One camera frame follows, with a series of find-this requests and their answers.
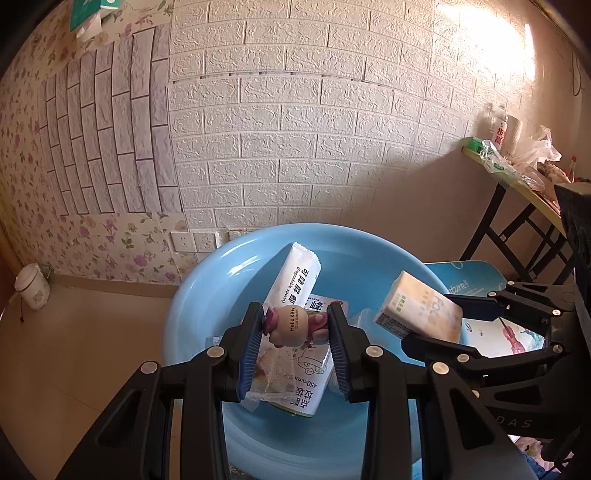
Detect green white plastic bag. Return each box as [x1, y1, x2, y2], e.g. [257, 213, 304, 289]
[464, 137, 544, 192]

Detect clear snack bag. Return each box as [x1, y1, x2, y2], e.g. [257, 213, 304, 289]
[240, 335, 297, 414]

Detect beige tissue pack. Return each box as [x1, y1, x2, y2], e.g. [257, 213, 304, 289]
[375, 271, 463, 343]

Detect bread in plastic bag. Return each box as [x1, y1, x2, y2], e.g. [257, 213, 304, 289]
[511, 125, 570, 190]

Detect white bottle red label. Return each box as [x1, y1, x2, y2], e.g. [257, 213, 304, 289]
[491, 104, 508, 152]

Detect small white rice cooker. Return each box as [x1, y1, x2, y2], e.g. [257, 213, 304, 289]
[14, 263, 50, 311]

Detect green wall tissue box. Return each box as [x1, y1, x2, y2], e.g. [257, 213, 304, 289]
[70, 0, 121, 42]

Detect pink purple toy figure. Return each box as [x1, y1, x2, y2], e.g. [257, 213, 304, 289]
[263, 305, 329, 348]

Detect green white bag roll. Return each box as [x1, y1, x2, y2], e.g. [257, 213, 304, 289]
[270, 344, 334, 418]

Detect light blue plastic basin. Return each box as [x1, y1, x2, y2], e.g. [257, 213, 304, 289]
[163, 224, 444, 479]

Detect white wall socket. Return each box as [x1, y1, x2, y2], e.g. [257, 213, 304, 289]
[170, 231, 197, 253]

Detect yellow-edged folding table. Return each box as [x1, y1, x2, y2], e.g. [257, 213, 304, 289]
[460, 146, 575, 285]

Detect white long spoon packet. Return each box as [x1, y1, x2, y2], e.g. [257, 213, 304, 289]
[263, 242, 322, 314]

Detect stack of paper cups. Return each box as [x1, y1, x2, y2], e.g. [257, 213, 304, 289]
[501, 115, 523, 157]

